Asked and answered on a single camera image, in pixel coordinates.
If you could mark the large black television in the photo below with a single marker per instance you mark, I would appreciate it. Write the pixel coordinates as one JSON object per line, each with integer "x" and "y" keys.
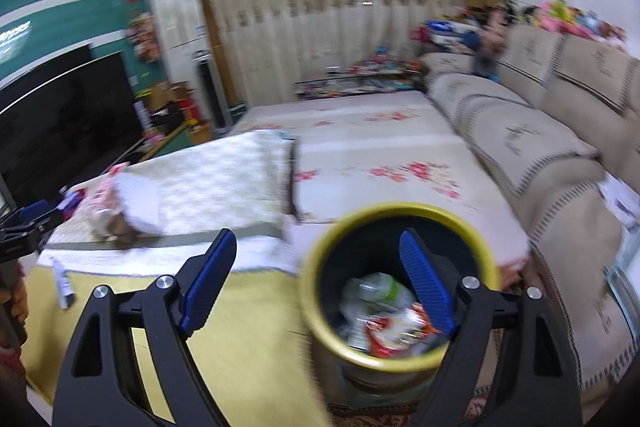
{"x": 70, "y": 132}

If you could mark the red packet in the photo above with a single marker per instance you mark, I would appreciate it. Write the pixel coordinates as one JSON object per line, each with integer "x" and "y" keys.
{"x": 395, "y": 329}

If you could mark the grey tower fan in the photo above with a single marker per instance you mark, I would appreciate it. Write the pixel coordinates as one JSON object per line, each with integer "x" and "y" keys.
{"x": 210, "y": 92}

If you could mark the low glass table with toys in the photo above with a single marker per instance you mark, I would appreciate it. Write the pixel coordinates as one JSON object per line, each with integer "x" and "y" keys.
{"x": 360, "y": 77}

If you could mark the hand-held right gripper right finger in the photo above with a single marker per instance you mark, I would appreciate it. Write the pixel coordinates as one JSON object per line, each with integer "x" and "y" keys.
{"x": 427, "y": 287}

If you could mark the clear bottle with green label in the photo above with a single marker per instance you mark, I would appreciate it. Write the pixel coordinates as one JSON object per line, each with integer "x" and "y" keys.
{"x": 380, "y": 289}

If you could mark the person's dark clothing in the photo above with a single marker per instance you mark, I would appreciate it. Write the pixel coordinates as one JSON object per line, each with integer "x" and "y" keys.
{"x": 9, "y": 377}

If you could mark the pile of bags and toys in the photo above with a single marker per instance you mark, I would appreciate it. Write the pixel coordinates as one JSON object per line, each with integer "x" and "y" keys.
{"x": 465, "y": 32}

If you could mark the yellow-rimmed black trash bin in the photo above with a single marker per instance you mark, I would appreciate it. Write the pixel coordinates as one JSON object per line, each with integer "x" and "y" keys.
{"x": 360, "y": 247}

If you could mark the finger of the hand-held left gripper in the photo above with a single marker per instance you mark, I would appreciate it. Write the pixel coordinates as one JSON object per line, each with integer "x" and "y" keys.
{"x": 35, "y": 212}

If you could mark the white tissue paper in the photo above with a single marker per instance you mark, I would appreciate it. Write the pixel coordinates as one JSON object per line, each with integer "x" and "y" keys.
{"x": 140, "y": 202}

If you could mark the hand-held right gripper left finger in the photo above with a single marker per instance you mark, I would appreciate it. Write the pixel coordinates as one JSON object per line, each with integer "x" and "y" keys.
{"x": 207, "y": 282}

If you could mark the hanging flower decoration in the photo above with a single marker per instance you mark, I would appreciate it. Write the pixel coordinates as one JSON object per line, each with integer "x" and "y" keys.
{"x": 144, "y": 37}

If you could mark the black television behind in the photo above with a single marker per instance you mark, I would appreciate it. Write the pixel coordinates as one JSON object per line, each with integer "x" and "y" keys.
{"x": 40, "y": 67}

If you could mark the person's left hand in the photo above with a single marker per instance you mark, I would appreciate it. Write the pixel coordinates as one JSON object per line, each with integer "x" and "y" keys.
{"x": 17, "y": 307}

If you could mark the green and yellow tv cabinet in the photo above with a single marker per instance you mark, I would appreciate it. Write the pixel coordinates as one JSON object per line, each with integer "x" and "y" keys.
{"x": 165, "y": 142}

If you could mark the open cardboard boxes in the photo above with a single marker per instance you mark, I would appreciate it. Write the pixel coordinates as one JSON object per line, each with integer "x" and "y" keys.
{"x": 172, "y": 102}

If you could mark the beige sofa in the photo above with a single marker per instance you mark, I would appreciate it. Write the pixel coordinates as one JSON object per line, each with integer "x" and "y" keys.
{"x": 545, "y": 142}

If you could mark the cream patterned curtain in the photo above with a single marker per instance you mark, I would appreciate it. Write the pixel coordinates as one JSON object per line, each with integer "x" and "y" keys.
{"x": 325, "y": 17}

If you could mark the cream floral sheet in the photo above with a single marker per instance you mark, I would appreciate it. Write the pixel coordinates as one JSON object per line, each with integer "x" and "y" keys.
{"x": 375, "y": 132}

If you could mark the pink drink carton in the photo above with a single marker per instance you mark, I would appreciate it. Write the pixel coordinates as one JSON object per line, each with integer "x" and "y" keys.
{"x": 106, "y": 184}

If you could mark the papers on sofa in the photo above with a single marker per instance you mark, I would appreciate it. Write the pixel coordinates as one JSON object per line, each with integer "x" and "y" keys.
{"x": 620, "y": 202}

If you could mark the white standing air conditioner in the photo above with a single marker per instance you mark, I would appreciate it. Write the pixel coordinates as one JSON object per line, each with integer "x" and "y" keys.
{"x": 180, "y": 27}

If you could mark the pile of plush toys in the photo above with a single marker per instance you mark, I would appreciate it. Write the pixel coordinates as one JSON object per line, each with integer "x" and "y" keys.
{"x": 570, "y": 19}

